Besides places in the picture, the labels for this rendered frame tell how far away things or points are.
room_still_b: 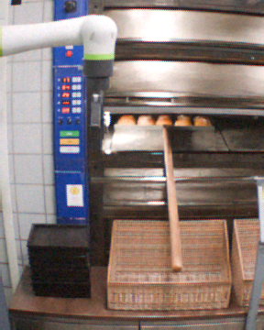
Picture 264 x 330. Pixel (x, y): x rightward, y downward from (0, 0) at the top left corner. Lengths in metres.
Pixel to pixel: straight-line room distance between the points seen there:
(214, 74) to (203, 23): 0.26
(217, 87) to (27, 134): 0.93
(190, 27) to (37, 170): 1.01
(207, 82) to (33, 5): 0.92
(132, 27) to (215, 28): 0.39
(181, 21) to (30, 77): 0.76
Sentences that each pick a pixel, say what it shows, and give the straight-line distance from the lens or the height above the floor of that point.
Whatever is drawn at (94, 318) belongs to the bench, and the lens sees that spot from 2.68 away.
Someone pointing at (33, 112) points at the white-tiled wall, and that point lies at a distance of 2.95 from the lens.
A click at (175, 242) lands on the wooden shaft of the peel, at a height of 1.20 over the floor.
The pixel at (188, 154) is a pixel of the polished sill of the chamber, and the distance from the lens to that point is 2.95.
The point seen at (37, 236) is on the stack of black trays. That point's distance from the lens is 2.83.
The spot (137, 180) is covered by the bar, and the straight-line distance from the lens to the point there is 2.59.
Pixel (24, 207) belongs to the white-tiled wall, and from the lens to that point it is 3.09.
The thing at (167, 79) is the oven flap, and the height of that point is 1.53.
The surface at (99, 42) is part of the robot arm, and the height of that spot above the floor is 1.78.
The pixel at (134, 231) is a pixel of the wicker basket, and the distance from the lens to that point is 3.02.
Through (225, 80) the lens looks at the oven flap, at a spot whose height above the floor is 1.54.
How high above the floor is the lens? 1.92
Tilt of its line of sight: 15 degrees down
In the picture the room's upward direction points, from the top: straight up
